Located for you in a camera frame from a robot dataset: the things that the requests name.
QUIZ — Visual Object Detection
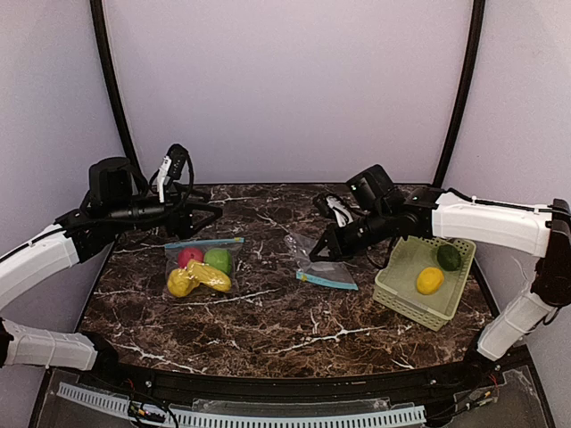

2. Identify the right black frame post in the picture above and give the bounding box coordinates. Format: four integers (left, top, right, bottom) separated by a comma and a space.
432, 0, 486, 187

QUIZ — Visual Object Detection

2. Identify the black frame post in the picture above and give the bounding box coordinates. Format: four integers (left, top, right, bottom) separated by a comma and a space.
89, 0, 147, 192
432, 0, 486, 187

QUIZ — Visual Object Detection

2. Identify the left black frame post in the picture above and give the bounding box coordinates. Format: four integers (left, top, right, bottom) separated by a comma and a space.
89, 0, 147, 192

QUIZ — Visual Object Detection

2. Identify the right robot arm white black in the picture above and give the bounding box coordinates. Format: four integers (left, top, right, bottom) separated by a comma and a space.
310, 164, 570, 361

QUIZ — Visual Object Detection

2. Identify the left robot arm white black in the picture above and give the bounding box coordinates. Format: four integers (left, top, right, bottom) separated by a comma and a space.
1, 144, 222, 371

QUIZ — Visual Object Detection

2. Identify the black front table rail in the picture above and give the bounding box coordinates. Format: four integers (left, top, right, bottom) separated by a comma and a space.
76, 362, 492, 404

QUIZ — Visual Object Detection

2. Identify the clear zip bag blue zipper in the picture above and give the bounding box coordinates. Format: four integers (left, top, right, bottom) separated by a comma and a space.
163, 237, 244, 299

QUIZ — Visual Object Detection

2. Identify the green toy fruit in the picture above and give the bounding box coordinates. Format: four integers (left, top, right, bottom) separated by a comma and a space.
203, 248, 233, 276

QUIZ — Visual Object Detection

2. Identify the pale green plastic basket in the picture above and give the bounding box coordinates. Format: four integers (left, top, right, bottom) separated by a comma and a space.
373, 237, 476, 332

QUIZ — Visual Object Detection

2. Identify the red toy fruit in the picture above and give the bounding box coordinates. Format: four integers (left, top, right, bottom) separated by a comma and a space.
178, 247, 203, 268

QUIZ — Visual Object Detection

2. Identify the white slotted cable duct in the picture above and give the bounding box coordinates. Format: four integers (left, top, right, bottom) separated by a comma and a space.
56, 383, 426, 427

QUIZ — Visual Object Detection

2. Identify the yellow toy pear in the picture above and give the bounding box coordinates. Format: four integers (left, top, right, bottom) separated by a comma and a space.
186, 261, 232, 292

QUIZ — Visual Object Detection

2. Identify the dark green toy avocado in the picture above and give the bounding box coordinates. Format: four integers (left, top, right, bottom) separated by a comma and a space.
436, 244, 462, 272

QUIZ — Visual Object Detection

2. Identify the yellow toy lemon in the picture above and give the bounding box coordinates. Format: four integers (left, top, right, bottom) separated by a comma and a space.
416, 267, 444, 295

